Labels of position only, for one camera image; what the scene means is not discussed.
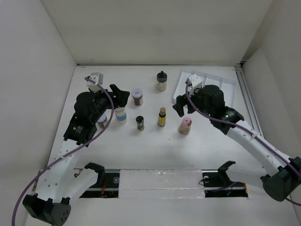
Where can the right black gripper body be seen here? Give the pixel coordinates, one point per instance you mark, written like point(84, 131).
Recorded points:
point(197, 99)

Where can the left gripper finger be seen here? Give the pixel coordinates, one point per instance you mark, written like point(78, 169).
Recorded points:
point(120, 103)
point(119, 95)

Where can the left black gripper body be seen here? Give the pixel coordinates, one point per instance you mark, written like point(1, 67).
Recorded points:
point(104, 102)

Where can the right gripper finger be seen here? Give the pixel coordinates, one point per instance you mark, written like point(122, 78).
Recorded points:
point(181, 100)
point(179, 108)

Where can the yellow label sauce bottle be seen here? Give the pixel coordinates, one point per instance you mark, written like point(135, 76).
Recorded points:
point(162, 117)

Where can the pink lid spice jar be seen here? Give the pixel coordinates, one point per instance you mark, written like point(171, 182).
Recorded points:
point(185, 126)

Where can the black grinder cap jar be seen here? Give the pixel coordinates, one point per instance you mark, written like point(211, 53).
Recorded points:
point(161, 81)

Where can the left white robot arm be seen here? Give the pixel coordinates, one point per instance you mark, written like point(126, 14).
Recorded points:
point(52, 200)

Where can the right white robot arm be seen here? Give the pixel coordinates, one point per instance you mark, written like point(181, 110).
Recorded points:
point(283, 173)

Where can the blue label white bottle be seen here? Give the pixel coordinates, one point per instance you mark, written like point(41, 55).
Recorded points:
point(121, 115)

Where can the white lid spice jar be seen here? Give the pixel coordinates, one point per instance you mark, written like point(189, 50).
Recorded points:
point(137, 96)

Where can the silver lid jar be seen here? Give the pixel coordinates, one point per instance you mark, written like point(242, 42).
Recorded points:
point(102, 121)

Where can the white divided tray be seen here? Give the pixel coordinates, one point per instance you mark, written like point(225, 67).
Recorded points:
point(228, 86)

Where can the small black cap jar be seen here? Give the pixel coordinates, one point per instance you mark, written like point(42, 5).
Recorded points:
point(140, 122)

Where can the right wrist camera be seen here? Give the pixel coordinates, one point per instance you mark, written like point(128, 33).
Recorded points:
point(195, 83)

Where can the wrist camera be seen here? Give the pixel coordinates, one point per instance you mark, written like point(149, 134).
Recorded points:
point(93, 80)
point(195, 83)

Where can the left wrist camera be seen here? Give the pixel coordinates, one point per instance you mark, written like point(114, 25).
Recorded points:
point(93, 80)

